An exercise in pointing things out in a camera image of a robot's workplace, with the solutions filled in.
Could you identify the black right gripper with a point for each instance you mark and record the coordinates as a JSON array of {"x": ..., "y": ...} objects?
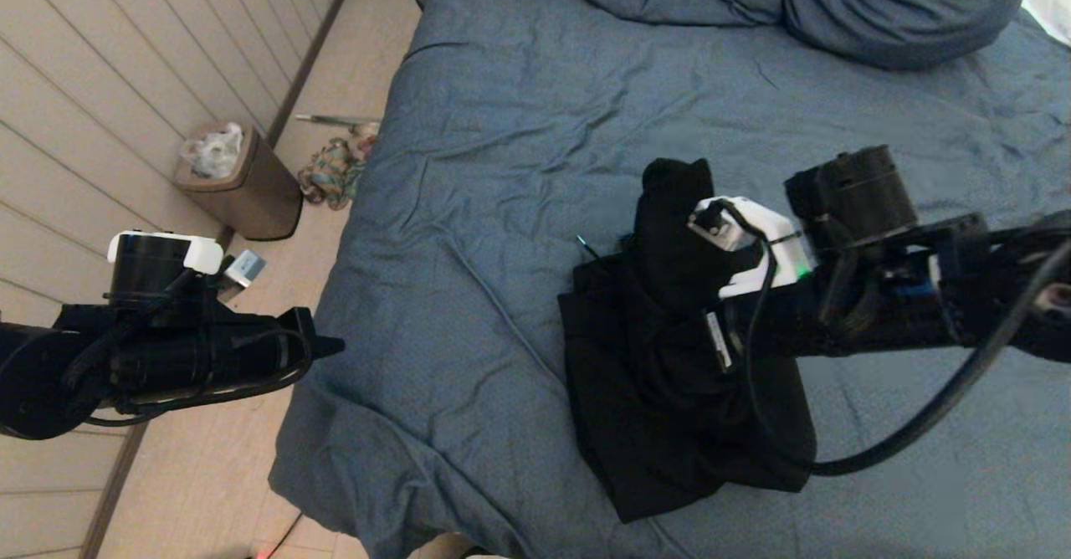
[{"x": 728, "y": 333}]

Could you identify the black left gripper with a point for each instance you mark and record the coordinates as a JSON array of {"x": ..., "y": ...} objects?
[{"x": 268, "y": 350}]

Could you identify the black garment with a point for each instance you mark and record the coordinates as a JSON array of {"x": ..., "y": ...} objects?
[{"x": 661, "y": 392}]

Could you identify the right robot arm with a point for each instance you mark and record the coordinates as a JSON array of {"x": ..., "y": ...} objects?
[{"x": 920, "y": 308}]

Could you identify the brown trash bin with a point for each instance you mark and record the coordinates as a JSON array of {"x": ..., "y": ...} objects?
[{"x": 251, "y": 199}]

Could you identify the colourful rag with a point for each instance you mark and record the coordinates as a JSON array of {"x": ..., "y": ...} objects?
[{"x": 330, "y": 174}]

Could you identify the clear plastic bin bag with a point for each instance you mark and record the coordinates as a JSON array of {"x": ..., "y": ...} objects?
[{"x": 213, "y": 153}]

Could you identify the thin stick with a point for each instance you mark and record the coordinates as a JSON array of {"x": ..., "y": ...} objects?
[{"x": 335, "y": 118}]

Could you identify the blue bed sheet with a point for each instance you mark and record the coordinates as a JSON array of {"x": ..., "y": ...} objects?
[{"x": 502, "y": 166}]

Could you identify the blue pillow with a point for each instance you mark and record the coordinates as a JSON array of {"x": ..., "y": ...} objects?
[{"x": 904, "y": 7}]

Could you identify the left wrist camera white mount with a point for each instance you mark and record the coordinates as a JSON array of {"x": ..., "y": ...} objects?
[{"x": 159, "y": 266}]

